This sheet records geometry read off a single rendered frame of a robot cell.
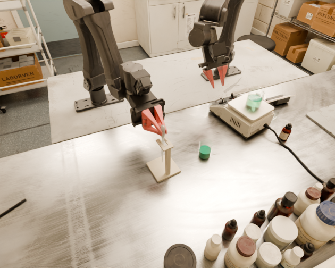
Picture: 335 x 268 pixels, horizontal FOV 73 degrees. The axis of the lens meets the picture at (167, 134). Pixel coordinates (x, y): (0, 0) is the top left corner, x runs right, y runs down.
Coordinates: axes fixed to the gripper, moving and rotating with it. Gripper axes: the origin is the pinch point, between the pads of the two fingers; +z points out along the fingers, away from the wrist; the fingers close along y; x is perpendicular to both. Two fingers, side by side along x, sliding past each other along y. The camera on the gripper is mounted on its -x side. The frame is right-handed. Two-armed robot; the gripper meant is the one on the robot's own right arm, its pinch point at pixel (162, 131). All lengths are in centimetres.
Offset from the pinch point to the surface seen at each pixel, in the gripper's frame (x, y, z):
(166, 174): 15.0, -0.4, 3.3
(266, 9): 69, 302, -217
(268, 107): 7.1, 41.6, 0.9
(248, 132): 12.2, 31.6, 3.6
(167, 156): 6.7, -0.2, 3.3
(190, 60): 17, 48, -56
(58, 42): 92, 2, -296
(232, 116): 10.4, 30.6, -4.0
